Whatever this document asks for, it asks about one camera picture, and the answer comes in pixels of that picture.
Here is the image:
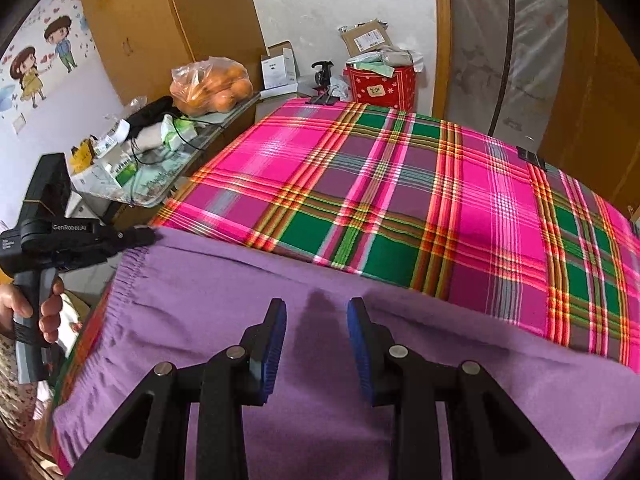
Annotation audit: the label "purple fleece garment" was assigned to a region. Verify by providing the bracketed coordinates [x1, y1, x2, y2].
[52, 228, 639, 479]

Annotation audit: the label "floral sleeve left forearm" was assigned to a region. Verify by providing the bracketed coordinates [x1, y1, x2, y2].
[0, 334, 57, 470]

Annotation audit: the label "person's left hand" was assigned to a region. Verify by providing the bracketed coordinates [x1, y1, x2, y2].
[0, 278, 64, 344]

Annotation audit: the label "green white medicine box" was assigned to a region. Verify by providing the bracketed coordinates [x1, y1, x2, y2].
[99, 151, 137, 188]

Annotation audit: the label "green white tissue pack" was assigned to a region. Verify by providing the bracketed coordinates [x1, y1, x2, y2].
[160, 114, 198, 152]

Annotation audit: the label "black clothing on table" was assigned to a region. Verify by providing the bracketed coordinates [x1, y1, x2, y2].
[125, 96, 181, 140]

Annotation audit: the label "bag of oranges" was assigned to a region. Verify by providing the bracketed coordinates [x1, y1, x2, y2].
[169, 56, 254, 117]

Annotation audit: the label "pink plaid bed sheet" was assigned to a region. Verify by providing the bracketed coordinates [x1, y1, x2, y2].
[49, 96, 640, 476]

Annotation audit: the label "white cardboard box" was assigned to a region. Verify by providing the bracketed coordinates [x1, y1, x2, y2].
[260, 41, 298, 100]

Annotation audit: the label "wooden wardrobe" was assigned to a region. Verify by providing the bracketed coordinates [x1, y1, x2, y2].
[80, 0, 266, 103]

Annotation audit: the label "black small stand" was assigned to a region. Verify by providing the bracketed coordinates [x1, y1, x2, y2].
[307, 61, 338, 106]

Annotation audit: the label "red gift box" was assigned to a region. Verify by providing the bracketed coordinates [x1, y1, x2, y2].
[344, 65, 416, 112]

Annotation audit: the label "wooden door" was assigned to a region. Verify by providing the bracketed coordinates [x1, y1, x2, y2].
[538, 0, 640, 217]

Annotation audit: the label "brown cardboard box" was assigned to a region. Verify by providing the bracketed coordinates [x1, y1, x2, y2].
[338, 20, 392, 56]

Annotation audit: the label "black cable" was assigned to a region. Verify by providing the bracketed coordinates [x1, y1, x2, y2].
[121, 119, 212, 206]

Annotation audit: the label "cartoon couple wall sticker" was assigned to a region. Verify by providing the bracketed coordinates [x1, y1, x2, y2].
[9, 15, 78, 110]

